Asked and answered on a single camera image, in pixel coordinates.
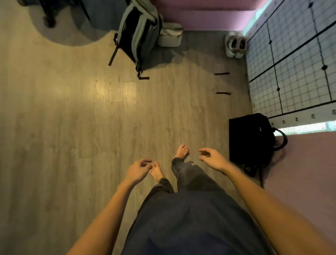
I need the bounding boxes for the black handbag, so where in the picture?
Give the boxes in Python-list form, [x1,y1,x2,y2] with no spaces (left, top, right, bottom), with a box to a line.
[229,113,288,182]

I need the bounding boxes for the person's foot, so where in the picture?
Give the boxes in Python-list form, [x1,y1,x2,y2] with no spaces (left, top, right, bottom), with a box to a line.
[174,143,189,161]
[149,161,165,183]

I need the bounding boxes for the white floor bin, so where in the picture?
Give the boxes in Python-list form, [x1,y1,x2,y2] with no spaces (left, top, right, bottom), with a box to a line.
[157,22,183,48]

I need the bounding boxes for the person's dark blue shirt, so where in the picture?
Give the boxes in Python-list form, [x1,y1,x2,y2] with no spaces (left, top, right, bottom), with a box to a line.
[120,190,275,255]

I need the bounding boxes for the white grid height chart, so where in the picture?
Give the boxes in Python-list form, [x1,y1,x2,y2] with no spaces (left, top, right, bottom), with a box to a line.
[245,0,336,129]

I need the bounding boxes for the person's dark grey jeans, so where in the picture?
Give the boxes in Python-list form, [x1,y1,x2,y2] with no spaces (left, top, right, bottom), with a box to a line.
[147,157,224,195]

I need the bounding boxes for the person's left foot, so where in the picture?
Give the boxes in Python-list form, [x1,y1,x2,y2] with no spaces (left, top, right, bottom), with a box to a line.
[149,161,165,183]

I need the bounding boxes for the person's left hand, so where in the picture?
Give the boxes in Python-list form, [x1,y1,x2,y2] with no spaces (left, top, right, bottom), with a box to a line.
[123,158,153,188]

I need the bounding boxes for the person's right forearm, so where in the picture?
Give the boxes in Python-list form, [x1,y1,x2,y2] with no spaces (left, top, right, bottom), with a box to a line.
[222,165,336,255]

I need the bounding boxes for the grey black backpack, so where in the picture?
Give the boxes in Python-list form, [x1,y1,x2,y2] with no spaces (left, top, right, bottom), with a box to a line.
[108,0,163,80]

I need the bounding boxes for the person's left forearm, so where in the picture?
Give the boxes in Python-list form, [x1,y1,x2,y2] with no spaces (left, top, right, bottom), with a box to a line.
[67,181,136,255]

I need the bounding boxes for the person's right foot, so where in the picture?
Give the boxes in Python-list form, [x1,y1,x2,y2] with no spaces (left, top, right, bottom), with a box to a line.
[174,143,189,161]

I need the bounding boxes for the pink counter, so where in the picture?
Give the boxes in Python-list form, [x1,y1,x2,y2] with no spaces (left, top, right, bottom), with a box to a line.
[151,0,268,32]

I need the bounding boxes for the round marble table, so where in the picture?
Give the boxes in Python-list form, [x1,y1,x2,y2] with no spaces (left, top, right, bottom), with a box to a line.
[16,0,58,28]

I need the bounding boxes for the person's right hand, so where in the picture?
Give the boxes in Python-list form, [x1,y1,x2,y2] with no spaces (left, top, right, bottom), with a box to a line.
[198,148,231,175]

